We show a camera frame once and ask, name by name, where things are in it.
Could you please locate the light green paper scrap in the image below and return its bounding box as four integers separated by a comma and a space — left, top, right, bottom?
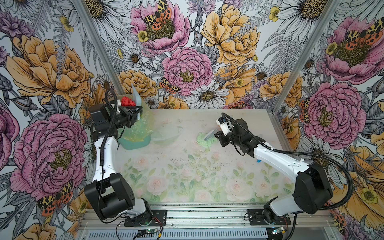
196, 133, 218, 149

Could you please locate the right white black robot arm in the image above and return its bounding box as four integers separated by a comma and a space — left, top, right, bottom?
215, 117, 333, 225

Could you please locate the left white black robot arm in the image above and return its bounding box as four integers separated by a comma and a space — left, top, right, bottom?
85, 104, 153, 226

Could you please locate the right black corrugated cable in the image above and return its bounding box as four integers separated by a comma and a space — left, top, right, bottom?
221, 112, 354, 240

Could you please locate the aluminium rail frame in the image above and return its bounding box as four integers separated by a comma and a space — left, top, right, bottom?
76, 203, 342, 240

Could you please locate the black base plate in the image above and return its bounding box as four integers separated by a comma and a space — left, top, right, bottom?
243, 209, 291, 226
124, 210, 168, 227

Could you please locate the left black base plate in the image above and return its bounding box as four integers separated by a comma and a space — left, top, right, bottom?
124, 210, 168, 227

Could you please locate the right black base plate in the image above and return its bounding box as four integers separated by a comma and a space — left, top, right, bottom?
243, 209, 291, 226

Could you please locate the red paper scrap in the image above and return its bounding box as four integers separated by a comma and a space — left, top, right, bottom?
121, 97, 137, 107

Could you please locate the grey-green plastic dustpan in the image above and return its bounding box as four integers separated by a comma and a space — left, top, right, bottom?
131, 84, 142, 106

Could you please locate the grey-green hand brush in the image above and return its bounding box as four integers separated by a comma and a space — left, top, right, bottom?
204, 129, 219, 141

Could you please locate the green bin with bag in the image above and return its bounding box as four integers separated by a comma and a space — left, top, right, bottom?
118, 100, 155, 150

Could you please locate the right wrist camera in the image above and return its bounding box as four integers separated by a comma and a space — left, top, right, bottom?
216, 117, 232, 136

